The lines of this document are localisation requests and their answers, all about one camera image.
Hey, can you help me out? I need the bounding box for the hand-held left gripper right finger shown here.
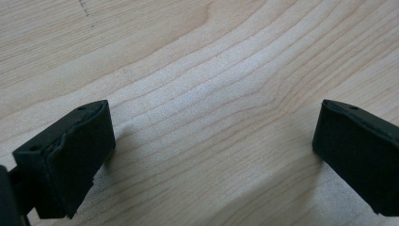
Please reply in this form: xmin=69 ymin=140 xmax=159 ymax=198
xmin=311 ymin=99 xmax=399 ymax=218

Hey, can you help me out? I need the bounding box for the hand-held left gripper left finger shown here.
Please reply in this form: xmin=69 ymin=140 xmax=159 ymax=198
xmin=12 ymin=99 xmax=117 ymax=220

